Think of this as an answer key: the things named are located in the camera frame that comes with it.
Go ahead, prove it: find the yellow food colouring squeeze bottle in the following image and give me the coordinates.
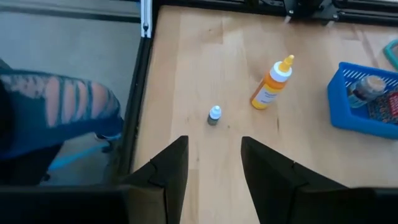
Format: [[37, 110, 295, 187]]
[[250, 54, 295, 110]]

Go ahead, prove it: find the glass spice jar cork lid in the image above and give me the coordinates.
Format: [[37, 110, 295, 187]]
[[347, 75, 387, 109]]

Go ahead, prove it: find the person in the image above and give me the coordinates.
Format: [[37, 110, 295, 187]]
[[0, 58, 125, 187]]

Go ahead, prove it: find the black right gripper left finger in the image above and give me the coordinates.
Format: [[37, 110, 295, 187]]
[[0, 135, 190, 224]]

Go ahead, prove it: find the blue plastic basket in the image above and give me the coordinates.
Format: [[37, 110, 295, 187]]
[[326, 61, 398, 140]]

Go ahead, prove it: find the steel box grater teal trim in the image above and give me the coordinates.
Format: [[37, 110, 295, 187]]
[[382, 39, 398, 72]]

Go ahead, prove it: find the black aluminium table frame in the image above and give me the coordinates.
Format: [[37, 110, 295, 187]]
[[118, 0, 398, 187]]

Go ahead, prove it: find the green label dropper bottle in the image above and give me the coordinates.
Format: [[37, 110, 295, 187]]
[[207, 105, 222, 126]]

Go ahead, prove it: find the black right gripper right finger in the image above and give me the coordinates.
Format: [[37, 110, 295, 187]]
[[241, 136, 398, 224]]

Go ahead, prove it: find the silver frame bracket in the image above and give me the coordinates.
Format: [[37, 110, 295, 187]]
[[140, 0, 153, 39]]

